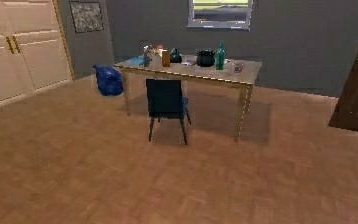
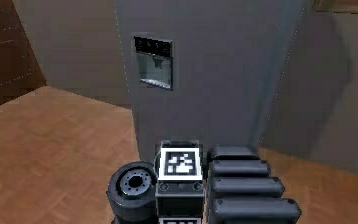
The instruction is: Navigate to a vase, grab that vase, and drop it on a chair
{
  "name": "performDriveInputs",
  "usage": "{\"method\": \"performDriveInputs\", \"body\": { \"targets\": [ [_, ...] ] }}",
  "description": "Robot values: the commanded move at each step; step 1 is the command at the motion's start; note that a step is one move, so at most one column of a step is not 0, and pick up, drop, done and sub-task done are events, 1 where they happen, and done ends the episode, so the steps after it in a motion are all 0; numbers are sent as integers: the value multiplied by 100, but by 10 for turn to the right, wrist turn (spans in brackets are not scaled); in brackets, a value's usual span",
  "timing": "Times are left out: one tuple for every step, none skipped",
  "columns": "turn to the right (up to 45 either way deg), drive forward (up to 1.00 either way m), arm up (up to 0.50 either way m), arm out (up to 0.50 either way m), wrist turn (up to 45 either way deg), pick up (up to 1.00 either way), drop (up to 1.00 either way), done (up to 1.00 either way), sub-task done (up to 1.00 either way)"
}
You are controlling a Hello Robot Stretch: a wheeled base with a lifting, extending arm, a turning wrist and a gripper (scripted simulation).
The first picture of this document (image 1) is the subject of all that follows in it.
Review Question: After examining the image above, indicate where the cream double door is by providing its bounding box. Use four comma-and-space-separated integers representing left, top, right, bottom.
0, 0, 75, 112

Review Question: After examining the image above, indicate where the brown paper bag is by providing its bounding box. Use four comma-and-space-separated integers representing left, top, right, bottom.
161, 49, 172, 68

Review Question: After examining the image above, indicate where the grey framed picture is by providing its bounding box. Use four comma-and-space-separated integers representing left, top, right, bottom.
68, 0, 105, 34

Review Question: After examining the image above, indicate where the black cooking pot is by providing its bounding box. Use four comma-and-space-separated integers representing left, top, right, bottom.
195, 49, 216, 68

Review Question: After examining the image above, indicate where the dark blue chair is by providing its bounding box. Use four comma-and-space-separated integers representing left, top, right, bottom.
145, 78, 192, 146

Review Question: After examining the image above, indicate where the brass door handle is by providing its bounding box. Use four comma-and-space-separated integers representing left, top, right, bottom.
12, 35, 22, 54
5, 36, 15, 55

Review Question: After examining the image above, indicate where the grey framed window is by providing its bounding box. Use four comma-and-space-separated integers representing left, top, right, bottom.
187, 0, 254, 31

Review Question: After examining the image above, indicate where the blue garbage bag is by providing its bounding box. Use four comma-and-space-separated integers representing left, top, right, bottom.
92, 63, 125, 97

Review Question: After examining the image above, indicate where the green glass bottle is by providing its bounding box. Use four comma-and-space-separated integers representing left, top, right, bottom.
215, 40, 227, 71

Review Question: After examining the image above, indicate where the blue grey statue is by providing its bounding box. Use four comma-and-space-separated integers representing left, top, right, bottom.
142, 45, 153, 68

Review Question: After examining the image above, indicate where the light blue cloth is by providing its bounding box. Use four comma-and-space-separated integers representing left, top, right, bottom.
124, 56, 145, 67

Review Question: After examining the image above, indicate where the black kettle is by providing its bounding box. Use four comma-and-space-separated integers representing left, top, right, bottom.
169, 47, 183, 64

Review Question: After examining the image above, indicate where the light wooden table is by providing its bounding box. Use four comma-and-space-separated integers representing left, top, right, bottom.
114, 54, 263, 144

